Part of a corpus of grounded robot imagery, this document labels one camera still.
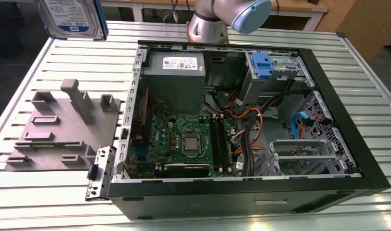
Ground black graphics card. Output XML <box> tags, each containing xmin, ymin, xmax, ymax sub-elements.
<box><xmin>156</xmin><ymin>161</ymin><xmax>214</xmax><ymax>179</ymax></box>

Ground silver CPU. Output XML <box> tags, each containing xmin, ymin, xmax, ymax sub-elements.
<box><xmin>182</xmin><ymin>136</ymin><xmax>203</xmax><ymax>152</ymax></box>

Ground grey parts rack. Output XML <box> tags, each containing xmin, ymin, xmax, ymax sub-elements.
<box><xmin>4</xmin><ymin>78</ymin><xmax>124</xmax><ymax>172</ymax></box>

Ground black RAM slot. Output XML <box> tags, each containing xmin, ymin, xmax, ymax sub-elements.
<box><xmin>210</xmin><ymin>115</ymin><xmax>223</xmax><ymax>172</ymax></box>
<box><xmin>214</xmin><ymin>115</ymin><xmax>227</xmax><ymax>172</ymax></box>

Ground hard disk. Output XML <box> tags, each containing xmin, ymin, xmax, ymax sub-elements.
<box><xmin>38</xmin><ymin>0</ymin><xmax>110</xmax><ymax>41</ymax></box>

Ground wooden desk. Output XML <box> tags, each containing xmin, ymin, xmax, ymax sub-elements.
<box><xmin>131</xmin><ymin>0</ymin><xmax>331</xmax><ymax>32</ymax></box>

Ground blue optical drive latch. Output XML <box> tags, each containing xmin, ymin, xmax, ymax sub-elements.
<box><xmin>251</xmin><ymin>51</ymin><xmax>275</xmax><ymax>79</ymax></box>

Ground green motherboard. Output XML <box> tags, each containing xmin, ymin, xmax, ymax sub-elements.
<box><xmin>126</xmin><ymin>114</ymin><xmax>244</xmax><ymax>179</ymax></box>

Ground grey power supply unit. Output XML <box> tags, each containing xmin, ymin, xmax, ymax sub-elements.
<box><xmin>140</xmin><ymin>51</ymin><xmax>207</xmax><ymax>116</ymax></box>

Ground blue SATA wire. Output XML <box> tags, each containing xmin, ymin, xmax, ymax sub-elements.
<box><xmin>291</xmin><ymin>111</ymin><xmax>316</xmax><ymax>140</ymax></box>

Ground orange wire bundle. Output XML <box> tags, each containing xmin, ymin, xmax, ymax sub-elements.
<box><xmin>230</xmin><ymin>107</ymin><xmax>267</xmax><ymax>159</ymax></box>

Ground brown cabinet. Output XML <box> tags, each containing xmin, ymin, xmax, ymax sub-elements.
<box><xmin>316</xmin><ymin>0</ymin><xmax>391</xmax><ymax>62</ymax></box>

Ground yellow black power wires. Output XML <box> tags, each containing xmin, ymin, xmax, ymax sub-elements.
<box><xmin>200</xmin><ymin>100</ymin><xmax>235</xmax><ymax>118</ymax></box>

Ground grey metal drive cage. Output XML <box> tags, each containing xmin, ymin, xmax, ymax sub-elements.
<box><xmin>239</xmin><ymin>50</ymin><xmax>315</xmax><ymax>106</ymax></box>

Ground CPU socket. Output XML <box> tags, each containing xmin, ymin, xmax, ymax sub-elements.
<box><xmin>179</xmin><ymin>130</ymin><xmax>208</xmax><ymax>160</ymax></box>

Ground black PC case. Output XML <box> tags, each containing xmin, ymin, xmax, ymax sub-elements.
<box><xmin>106</xmin><ymin>39</ymin><xmax>391</xmax><ymax>220</ymax></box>

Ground red orange disk power wire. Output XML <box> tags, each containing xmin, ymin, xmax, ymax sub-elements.
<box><xmin>300</xmin><ymin>115</ymin><xmax>332</xmax><ymax>126</ymax></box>

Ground silver expansion slot bracket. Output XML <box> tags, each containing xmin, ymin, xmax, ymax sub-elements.
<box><xmin>86</xmin><ymin>145</ymin><xmax>116</xmax><ymax>202</ymax></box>

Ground blue black bracket latch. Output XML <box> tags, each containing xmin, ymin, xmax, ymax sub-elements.
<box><xmin>88</xmin><ymin>164</ymin><xmax>100</xmax><ymax>180</ymax></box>

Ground black cable bundle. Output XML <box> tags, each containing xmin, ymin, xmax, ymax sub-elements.
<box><xmin>239</xmin><ymin>89</ymin><xmax>314</xmax><ymax>178</ymax></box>

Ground metal disk bay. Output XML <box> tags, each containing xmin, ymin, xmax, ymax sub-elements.
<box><xmin>267</xmin><ymin>138</ymin><xmax>359</xmax><ymax>176</ymax></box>

